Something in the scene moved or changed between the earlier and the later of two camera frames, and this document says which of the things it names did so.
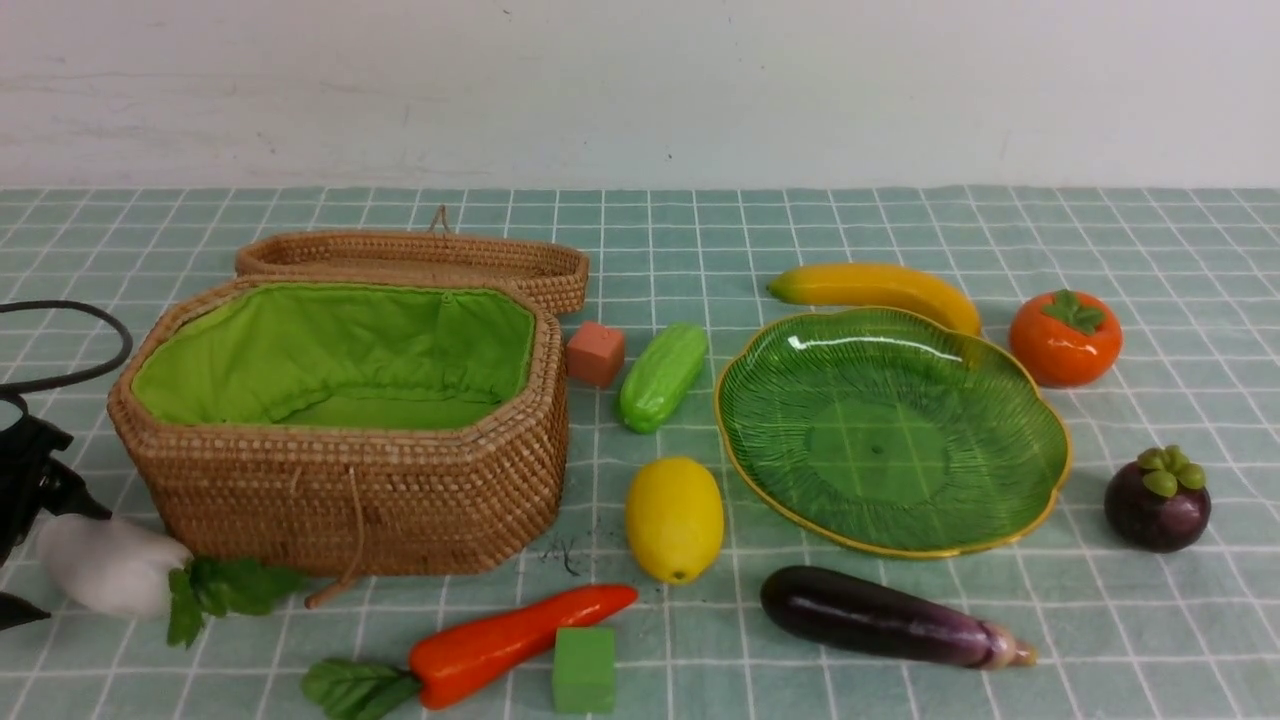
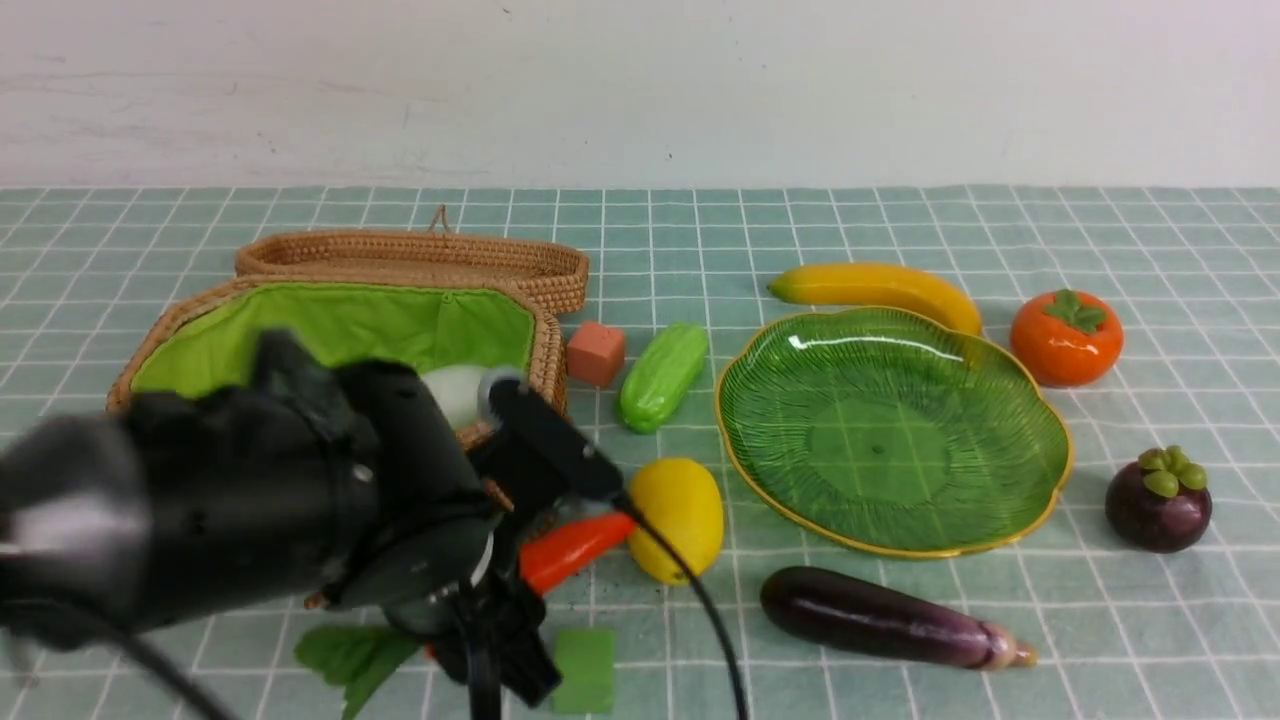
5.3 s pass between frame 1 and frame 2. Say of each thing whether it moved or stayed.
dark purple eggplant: stayed
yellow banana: stayed
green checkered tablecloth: stayed
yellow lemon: stayed
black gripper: moved
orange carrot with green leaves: moved
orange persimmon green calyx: stayed
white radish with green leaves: moved
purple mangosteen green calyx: stayed
